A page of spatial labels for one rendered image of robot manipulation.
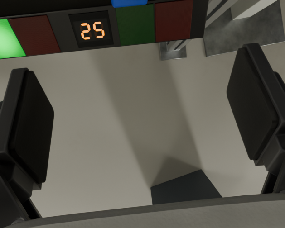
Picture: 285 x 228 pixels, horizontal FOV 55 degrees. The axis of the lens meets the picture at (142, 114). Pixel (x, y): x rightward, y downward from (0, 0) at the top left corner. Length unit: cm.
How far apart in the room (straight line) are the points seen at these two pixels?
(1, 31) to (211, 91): 75
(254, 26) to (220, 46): 12
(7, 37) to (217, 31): 75
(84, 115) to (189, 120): 34
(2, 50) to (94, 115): 66
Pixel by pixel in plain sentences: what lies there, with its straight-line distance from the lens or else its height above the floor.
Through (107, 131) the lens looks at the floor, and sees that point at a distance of 90.
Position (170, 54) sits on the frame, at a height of 1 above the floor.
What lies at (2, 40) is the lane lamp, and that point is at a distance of 25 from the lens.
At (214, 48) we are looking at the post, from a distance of 91.
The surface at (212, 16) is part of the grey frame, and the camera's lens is 47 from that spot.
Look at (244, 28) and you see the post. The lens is 95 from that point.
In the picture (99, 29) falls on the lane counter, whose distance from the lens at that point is 23.
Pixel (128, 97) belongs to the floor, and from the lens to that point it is 88.
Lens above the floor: 88
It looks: 84 degrees down
